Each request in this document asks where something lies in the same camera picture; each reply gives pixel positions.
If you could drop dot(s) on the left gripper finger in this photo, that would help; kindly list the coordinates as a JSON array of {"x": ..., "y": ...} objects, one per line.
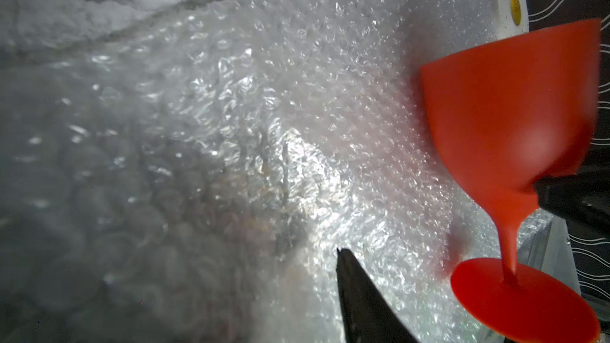
[{"x": 366, "y": 315}]

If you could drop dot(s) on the white tape roll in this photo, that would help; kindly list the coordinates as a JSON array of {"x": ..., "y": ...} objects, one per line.
[{"x": 511, "y": 18}]

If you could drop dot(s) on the red wine glass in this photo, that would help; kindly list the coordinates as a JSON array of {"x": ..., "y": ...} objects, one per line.
[{"x": 502, "y": 116}]

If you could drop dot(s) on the bubble wrap of red glass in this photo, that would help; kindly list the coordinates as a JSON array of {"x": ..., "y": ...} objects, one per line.
[{"x": 185, "y": 170}]

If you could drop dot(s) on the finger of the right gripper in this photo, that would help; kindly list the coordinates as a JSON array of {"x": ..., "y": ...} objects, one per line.
[{"x": 582, "y": 198}]

